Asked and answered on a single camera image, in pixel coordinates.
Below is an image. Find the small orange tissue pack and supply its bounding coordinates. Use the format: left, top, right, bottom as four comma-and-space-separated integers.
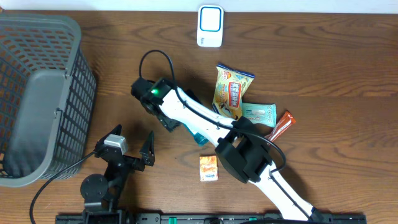
200, 156, 218, 182

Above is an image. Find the teal mouthwash bottle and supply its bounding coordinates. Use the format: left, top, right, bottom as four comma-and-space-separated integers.
184, 124, 208, 146

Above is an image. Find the light green wet wipes pack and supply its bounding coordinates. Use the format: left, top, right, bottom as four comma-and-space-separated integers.
242, 103, 277, 128

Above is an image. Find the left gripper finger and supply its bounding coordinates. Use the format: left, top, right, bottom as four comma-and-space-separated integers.
140, 131, 155, 166
96, 124, 122, 146

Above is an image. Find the yellow snack bag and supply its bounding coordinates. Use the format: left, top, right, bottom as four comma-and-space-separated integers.
212, 63, 255, 120

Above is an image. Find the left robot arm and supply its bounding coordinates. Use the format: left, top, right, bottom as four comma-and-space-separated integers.
80, 124, 155, 224

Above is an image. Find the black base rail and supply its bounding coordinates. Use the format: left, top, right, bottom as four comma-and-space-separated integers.
55, 212, 368, 224

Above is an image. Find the white barcode scanner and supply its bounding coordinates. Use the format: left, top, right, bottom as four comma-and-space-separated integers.
197, 5, 224, 48

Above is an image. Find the orange snack bar wrapper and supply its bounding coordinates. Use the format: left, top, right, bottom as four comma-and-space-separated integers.
265, 111, 296, 142

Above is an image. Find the grey plastic shopping basket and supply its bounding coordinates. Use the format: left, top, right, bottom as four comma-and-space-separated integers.
1, 13, 96, 187

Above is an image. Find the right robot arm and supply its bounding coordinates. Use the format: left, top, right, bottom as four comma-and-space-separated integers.
131, 77, 324, 223

